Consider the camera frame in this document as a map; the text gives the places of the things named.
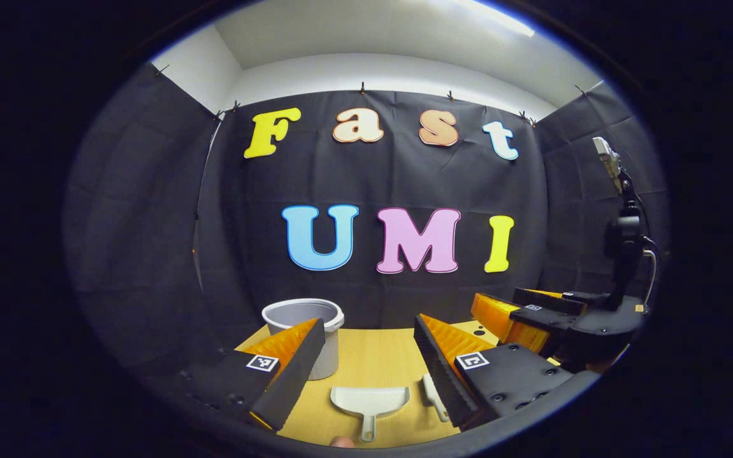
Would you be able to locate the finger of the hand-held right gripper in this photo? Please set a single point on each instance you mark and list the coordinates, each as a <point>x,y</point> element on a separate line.
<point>551,300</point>
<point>541,318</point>

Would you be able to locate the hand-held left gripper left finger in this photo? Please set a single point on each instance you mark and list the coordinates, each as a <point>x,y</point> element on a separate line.
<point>293,381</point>

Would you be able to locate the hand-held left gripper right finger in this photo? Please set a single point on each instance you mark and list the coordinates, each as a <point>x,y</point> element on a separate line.
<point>436,375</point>

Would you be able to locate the small white broom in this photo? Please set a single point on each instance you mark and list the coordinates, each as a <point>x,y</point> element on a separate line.
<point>433,394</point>

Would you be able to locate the grey ribbed garbage bin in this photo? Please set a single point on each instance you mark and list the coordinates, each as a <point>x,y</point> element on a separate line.
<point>303,312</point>

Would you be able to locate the white plastic dustpan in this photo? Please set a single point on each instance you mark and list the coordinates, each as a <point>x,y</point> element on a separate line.
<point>369,399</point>

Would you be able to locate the yellow wooden desktop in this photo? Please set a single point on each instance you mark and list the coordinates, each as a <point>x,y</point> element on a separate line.
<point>373,362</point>

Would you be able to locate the black backdrop cloth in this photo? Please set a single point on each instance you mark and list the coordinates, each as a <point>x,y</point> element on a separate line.
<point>373,178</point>

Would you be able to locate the row of black cloth clips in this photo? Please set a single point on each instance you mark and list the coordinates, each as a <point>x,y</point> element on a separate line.
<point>362,87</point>

